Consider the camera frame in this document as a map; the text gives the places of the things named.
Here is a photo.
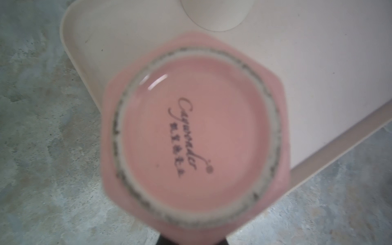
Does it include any pink mug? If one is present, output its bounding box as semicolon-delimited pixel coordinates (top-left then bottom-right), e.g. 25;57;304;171
101;32;290;245

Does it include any white mug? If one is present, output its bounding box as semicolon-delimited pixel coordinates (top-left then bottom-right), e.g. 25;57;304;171
181;0;255;32

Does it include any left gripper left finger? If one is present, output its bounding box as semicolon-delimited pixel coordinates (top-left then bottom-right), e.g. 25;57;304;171
156;235;175;245

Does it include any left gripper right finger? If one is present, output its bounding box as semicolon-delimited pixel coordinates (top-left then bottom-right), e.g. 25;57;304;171
216;238;229;245

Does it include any pink plastic tray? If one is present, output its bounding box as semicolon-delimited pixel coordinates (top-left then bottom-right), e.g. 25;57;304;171
60;1;392;188

